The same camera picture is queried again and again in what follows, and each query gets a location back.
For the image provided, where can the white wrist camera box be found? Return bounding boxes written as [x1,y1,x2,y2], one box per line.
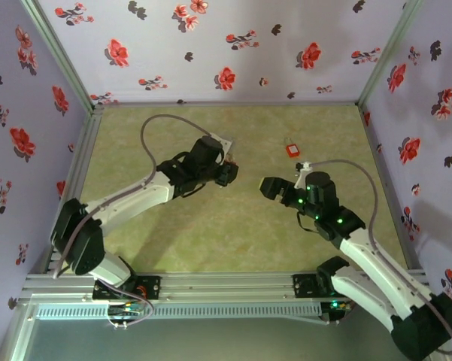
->
[293,160,314,190]
[209,132,236,161]

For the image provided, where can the red padlock with white label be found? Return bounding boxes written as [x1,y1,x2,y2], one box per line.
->
[284,137,301,158]

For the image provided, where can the aluminium corner post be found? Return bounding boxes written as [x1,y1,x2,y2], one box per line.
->
[20,0,96,110]
[356,0,425,106]

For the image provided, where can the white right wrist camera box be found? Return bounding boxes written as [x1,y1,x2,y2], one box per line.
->
[293,160,314,190]

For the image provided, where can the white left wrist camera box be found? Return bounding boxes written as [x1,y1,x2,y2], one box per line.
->
[209,132,236,161]

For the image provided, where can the thin aluminium wall rail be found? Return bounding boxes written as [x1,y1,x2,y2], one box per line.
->
[97,100,362,108]

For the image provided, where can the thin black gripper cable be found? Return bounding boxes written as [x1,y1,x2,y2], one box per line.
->
[296,210,319,234]

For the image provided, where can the wide aluminium base rail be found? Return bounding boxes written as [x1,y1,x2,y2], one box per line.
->
[22,268,433,302]

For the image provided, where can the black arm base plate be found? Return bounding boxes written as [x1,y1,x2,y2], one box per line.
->
[292,273,362,299]
[93,275,162,302]

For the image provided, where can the grey left arm camera cable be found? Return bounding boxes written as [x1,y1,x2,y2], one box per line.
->
[52,114,216,280]

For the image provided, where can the grey slotted cable duct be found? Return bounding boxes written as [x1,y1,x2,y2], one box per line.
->
[35,302,323,321]

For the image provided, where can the green controller circuit board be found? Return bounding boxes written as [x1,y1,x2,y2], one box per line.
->
[329,299,353,313]
[108,303,144,315]

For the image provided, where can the aluminium frame leg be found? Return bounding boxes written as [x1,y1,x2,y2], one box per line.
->
[0,300,37,361]

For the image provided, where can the grey metal panel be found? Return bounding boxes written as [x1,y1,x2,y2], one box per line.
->
[22,315,418,361]

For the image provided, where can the aluminium table side rail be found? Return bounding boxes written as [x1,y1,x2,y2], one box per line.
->
[47,105,105,272]
[358,104,424,271]

